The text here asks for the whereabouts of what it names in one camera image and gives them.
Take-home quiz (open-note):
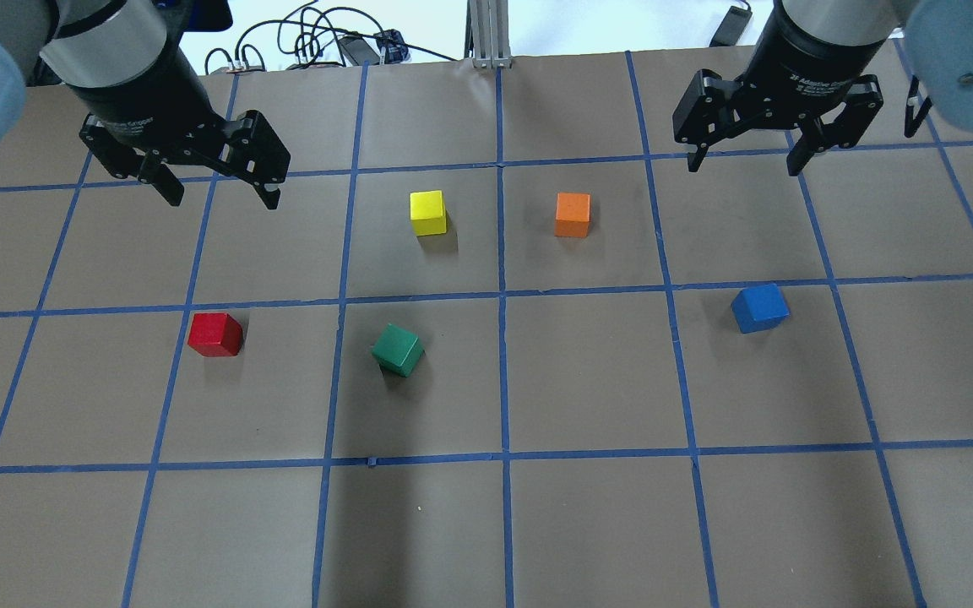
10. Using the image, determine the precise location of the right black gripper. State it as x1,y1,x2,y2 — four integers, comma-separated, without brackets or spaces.
672,17,883,176

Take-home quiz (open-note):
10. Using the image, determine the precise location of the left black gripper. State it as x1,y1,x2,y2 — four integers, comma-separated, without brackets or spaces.
79,42,292,210

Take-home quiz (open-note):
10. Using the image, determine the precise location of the red wooden block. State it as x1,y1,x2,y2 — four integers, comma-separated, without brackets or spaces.
187,312,244,358

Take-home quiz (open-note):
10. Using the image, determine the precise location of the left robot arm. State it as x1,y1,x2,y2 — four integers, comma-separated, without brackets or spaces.
0,1,292,210

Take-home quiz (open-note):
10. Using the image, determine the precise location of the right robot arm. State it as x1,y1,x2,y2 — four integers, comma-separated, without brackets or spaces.
672,1,973,176

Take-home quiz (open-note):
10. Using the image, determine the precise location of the blue wooden block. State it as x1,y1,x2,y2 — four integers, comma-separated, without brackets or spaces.
731,282,791,334

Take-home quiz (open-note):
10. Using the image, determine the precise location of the orange wooden block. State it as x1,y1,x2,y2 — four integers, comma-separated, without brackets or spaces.
553,192,592,238

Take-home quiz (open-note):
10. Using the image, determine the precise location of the yellow wooden block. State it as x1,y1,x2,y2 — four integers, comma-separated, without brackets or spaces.
409,190,448,237

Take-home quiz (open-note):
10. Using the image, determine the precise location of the green wooden block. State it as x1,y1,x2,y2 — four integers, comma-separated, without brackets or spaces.
371,323,425,377

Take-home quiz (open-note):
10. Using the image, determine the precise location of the black power adapter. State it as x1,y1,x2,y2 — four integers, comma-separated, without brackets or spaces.
708,4,753,47

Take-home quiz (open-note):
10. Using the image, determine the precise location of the black cable bundle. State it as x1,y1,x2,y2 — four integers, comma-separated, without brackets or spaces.
204,0,458,77

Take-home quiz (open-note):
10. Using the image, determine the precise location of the aluminium frame post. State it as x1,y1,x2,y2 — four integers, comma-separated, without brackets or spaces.
465,0,513,69

